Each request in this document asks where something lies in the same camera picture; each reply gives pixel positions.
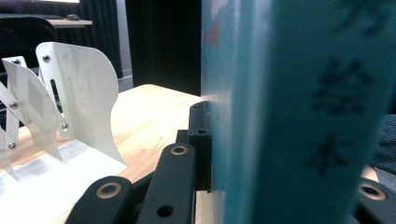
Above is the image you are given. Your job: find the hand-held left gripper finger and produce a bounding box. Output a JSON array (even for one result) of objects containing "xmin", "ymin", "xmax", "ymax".
[{"xmin": 187, "ymin": 100, "xmax": 213, "ymax": 192}]

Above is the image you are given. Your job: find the colourful picture book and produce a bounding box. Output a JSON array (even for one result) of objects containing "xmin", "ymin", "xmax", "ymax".
[{"xmin": 200, "ymin": 0, "xmax": 396, "ymax": 224}]

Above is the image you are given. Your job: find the white metal book rack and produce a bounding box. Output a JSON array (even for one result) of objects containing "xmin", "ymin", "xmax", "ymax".
[{"xmin": 0, "ymin": 41, "xmax": 129, "ymax": 224}]

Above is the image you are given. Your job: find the background wooden desk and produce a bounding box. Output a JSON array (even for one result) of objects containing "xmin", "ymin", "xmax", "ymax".
[{"xmin": 46, "ymin": 18, "xmax": 93, "ymax": 30}]

